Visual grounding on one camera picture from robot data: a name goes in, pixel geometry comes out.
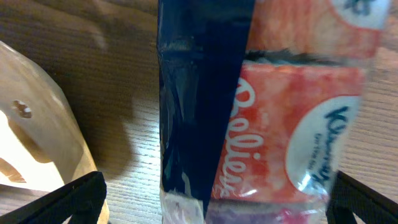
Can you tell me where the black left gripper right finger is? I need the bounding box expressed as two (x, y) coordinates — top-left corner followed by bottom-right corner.
(326, 171), (397, 224)

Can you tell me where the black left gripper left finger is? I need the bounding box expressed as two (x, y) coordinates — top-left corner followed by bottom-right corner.
(1, 171), (107, 224)

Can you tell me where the Kleenex tissue multipack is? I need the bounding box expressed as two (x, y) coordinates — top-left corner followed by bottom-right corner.
(157, 0), (391, 224)

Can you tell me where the crumpled dried mushroom bag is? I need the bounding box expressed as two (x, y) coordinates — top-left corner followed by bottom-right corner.
(1, 44), (109, 223)

